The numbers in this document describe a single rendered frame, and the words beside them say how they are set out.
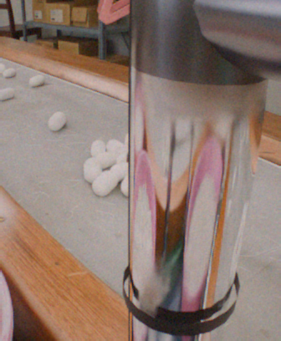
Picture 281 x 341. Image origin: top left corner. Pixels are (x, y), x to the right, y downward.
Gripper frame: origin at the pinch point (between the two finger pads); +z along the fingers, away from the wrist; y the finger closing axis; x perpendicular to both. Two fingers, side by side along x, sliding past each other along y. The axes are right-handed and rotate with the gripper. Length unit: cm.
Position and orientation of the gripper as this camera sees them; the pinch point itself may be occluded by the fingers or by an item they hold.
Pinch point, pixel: (105, 12)
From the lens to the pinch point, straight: 54.9
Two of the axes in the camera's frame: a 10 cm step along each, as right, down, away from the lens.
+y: -1.2, -4.4, 8.9
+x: -7.6, -5.4, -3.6
